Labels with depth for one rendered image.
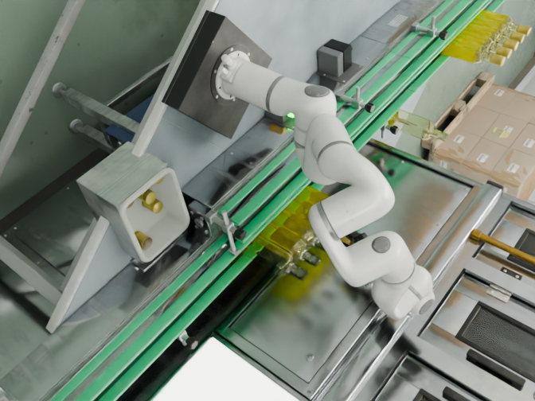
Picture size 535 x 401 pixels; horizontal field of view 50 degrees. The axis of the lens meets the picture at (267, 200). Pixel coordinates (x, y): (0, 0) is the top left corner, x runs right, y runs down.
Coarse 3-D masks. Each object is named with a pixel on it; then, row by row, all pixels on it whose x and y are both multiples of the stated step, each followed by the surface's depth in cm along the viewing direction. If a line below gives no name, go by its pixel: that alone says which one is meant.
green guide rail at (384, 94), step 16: (480, 0) 224; (464, 16) 218; (448, 32) 212; (432, 48) 206; (416, 64) 200; (400, 80) 195; (384, 96) 190; (368, 112) 186; (352, 128) 181; (304, 176) 169; (288, 192) 166; (272, 208) 162; (256, 224) 159; (240, 240) 156
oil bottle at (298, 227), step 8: (280, 216) 164; (288, 216) 164; (296, 216) 164; (280, 224) 163; (288, 224) 162; (296, 224) 162; (304, 224) 161; (296, 232) 160; (304, 232) 159; (312, 232) 159; (304, 240) 159; (312, 240) 159
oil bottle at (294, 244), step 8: (272, 224) 163; (264, 232) 161; (272, 232) 161; (280, 232) 160; (288, 232) 160; (272, 240) 159; (280, 240) 158; (288, 240) 158; (296, 240) 158; (288, 248) 156; (296, 248) 156; (304, 248) 157; (296, 256) 156
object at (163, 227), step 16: (160, 176) 137; (176, 176) 141; (160, 192) 150; (176, 192) 145; (128, 208) 143; (144, 208) 148; (176, 208) 151; (128, 224) 135; (144, 224) 150; (160, 224) 154; (176, 224) 153; (160, 240) 150; (144, 256) 145
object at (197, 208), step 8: (192, 208) 153; (200, 208) 152; (208, 208) 152; (192, 216) 156; (200, 216) 153; (200, 224) 155; (208, 224) 153; (216, 224) 156; (208, 232) 156; (216, 232) 158
